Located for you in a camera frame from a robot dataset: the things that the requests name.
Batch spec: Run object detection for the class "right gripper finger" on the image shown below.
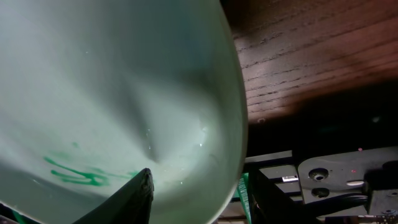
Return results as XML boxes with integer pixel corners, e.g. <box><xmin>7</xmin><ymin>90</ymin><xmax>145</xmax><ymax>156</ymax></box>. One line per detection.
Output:
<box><xmin>73</xmin><ymin>168</ymin><xmax>154</xmax><ymax>224</ymax></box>

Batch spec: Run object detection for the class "mint plate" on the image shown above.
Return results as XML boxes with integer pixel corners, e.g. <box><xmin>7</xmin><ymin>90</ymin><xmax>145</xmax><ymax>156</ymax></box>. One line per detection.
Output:
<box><xmin>1</xmin><ymin>0</ymin><xmax>248</xmax><ymax>223</ymax></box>

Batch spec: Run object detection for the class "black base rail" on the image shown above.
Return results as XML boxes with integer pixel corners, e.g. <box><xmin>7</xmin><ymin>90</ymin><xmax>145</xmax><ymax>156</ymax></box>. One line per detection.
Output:
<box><xmin>221</xmin><ymin>146</ymin><xmax>397</xmax><ymax>219</ymax></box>

